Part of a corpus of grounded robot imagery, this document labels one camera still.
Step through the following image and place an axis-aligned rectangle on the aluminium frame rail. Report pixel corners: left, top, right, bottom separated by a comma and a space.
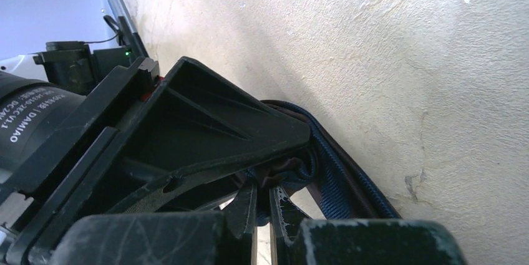
107, 0, 149, 59

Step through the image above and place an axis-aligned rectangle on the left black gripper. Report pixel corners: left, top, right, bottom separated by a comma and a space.
1, 57, 159, 264

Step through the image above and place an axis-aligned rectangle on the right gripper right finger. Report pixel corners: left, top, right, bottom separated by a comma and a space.
269, 187, 467, 264

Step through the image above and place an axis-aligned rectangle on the dark navy striped tie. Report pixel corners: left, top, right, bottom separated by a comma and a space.
232, 100, 401, 219

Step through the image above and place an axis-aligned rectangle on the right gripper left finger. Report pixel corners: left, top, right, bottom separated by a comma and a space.
50, 183, 258, 264

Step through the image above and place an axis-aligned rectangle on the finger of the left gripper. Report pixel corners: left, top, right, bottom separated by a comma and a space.
83, 57, 310, 214

